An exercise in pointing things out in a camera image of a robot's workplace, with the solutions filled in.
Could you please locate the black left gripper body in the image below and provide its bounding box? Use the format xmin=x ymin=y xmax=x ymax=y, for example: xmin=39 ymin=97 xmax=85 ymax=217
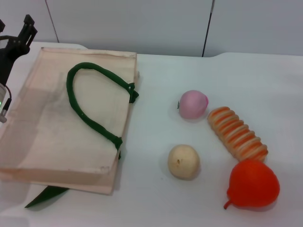
xmin=0 ymin=35 xmax=31 ymax=84

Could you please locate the cream handbag with green handles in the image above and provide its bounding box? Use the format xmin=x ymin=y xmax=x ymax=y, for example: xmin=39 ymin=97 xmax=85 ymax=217
xmin=0 ymin=47 xmax=143 ymax=209

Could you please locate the pink peach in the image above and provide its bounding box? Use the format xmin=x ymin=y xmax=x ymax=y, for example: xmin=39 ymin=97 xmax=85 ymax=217
xmin=177 ymin=89 xmax=209 ymax=120

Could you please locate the orange red fruit with stem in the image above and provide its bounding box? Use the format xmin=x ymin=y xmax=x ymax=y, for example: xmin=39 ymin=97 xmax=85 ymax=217
xmin=223 ymin=159 xmax=281 ymax=210

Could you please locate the beige round fruit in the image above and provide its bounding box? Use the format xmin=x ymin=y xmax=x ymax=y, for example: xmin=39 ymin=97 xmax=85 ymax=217
xmin=168 ymin=144 xmax=201 ymax=181

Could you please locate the orange striped bread loaf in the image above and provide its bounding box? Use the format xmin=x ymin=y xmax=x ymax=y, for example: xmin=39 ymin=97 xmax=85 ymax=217
xmin=207 ymin=106 xmax=269 ymax=163

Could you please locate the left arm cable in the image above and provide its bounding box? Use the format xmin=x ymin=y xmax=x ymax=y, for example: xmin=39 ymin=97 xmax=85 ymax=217
xmin=0 ymin=84 xmax=12 ymax=123

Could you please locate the thin black cable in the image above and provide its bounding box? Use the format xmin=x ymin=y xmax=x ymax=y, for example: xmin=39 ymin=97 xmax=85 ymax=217
xmin=201 ymin=0 xmax=215 ymax=58

